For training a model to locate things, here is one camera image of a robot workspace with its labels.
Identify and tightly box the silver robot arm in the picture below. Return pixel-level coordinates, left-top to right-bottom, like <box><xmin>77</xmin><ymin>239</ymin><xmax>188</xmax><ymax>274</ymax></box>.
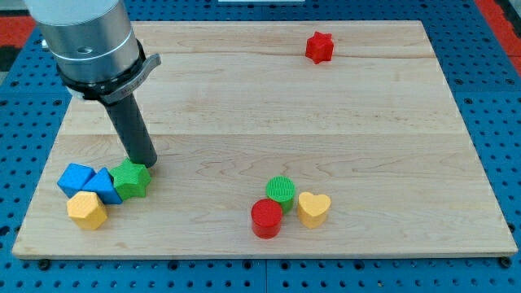
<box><xmin>24</xmin><ymin>0</ymin><xmax>161</xmax><ymax>105</ymax></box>

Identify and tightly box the red star block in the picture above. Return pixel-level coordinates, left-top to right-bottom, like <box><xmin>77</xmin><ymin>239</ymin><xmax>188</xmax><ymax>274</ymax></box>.
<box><xmin>305</xmin><ymin>31</ymin><xmax>334</xmax><ymax>64</ymax></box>

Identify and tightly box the green star block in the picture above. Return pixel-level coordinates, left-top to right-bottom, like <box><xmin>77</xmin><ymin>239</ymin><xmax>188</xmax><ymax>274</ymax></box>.
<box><xmin>109</xmin><ymin>158</ymin><xmax>151</xmax><ymax>201</ymax></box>

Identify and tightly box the wooden board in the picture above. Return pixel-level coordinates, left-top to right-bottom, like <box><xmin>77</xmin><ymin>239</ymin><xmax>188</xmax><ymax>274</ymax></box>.
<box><xmin>12</xmin><ymin>20</ymin><xmax>518</xmax><ymax>260</ymax></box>

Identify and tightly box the green cylinder block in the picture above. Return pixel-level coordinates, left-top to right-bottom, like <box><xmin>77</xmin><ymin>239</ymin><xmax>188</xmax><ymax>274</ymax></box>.
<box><xmin>265</xmin><ymin>176</ymin><xmax>296</xmax><ymax>214</ymax></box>

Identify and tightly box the red cylinder block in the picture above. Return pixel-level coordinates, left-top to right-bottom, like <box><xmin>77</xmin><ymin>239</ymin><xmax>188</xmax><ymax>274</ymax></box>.
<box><xmin>251</xmin><ymin>199</ymin><xmax>283</xmax><ymax>238</ymax></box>

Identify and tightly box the yellow heart block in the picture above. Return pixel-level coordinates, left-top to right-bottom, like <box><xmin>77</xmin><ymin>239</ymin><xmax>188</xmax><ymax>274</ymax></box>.
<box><xmin>297</xmin><ymin>192</ymin><xmax>331</xmax><ymax>229</ymax></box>

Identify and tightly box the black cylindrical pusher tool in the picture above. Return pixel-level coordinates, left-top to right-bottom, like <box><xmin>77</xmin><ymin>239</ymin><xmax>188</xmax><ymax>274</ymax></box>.
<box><xmin>102</xmin><ymin>94</ymin><xmax>157</xmax><ymax>168</ymax></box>

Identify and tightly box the blue triangle block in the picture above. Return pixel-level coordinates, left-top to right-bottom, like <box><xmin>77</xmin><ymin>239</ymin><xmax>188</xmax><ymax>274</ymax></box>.
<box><xmin>82</xmin><ymin>168</ymin><xmax>123</xmax><ymax>204</ymax></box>

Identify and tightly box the yellow hexagon block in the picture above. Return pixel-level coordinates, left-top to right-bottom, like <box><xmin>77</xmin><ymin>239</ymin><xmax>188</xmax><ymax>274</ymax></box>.
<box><xmin>67</xmin><ymin>191</ymin><xmax>108</xmax><ymax>230</ymax></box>

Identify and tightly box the blue cube block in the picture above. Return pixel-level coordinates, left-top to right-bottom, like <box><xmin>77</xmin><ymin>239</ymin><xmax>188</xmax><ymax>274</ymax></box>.
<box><xmin>57</xmin><ymin>163</ymin><xmax>96</xmax><ymax>198</ymax></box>

